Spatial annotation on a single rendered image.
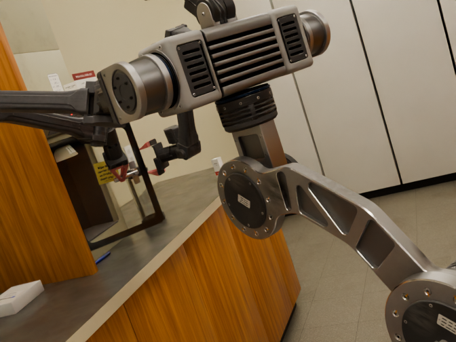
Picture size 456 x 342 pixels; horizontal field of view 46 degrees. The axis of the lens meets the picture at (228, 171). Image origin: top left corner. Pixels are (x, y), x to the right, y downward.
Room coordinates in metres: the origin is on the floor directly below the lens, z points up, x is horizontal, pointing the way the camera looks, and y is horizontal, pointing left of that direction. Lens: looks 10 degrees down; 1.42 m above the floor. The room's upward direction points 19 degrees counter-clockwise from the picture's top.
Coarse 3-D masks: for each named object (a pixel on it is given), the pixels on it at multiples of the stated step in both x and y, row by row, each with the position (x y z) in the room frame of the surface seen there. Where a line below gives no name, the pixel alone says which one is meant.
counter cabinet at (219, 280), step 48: (192, 240) 1.99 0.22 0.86; (240, 240) 2.39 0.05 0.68; (144, 288) 1.61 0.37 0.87; (192, 288) 1.87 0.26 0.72; (240, 288) 2.23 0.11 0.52; (288, 288) 2.77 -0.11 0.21; (96, 336) 1.36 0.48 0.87; (144, 336) 1.53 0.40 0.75; (192, 336) 1.77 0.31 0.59; (240, 336) 2.09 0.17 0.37
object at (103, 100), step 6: (102, 84) 1.14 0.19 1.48; (102, 90) 1.15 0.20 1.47; (96, 96) 1.21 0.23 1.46; (102, 96) 1.17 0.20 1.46; (108, 96) 1.14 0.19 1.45; (96, 102) 1.21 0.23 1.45; (102, 102) 1.17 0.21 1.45; (108, 102) 1.15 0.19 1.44; (102, 108) 1.18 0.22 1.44; (108, 108) 1.16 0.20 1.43; (114, 114) 1.14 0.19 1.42; (114, 120) 1.15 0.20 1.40
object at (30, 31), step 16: (0, 0) 1.90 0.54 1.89; (16, 0) 1.98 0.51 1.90; (32, 0) 2.06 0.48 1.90; (0, 16) 1.87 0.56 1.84; (16, 16) 1.95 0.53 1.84; (32, 16) 2.02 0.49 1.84; (16, 32) 1.92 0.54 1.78; (32, 32) 1.99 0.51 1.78; (48, 32) 2.08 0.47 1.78; (16, 48) 1.89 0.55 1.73; (32, 48) 1.96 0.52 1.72; (48, 48) 2.04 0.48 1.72
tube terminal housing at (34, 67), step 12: (24, 60) 1.90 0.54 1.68; (36, 60) 1.96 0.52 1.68; (48, 60) 2.02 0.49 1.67; (60, 60) 2.08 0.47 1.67; (24, 72) 1.88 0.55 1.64; (36, 72) 1.94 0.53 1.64; (48, 72) 2.00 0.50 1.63; (60, 72) 2.06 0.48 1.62; (36, 84) 1.91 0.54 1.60; (48, 84) 1.97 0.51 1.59; (120, 240) 2.04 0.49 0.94; (96, 252) 1.89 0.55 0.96
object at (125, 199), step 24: (72, 144) 1.84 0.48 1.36; (120, 144) 1.88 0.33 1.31; (72, 168) 1.83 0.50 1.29; (120, 168) 1.87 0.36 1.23; (144, 168) 1.89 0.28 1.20; (72, 192) 1.82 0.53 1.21; (96, 192) 1.84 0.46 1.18; (120, 192) 1.86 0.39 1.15; (144, 192) 1.89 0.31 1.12; (96, 216) 1.83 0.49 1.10; (120, 216) 1.85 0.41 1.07; (144, 216) 1.88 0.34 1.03; (96, 240) 1.82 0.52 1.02
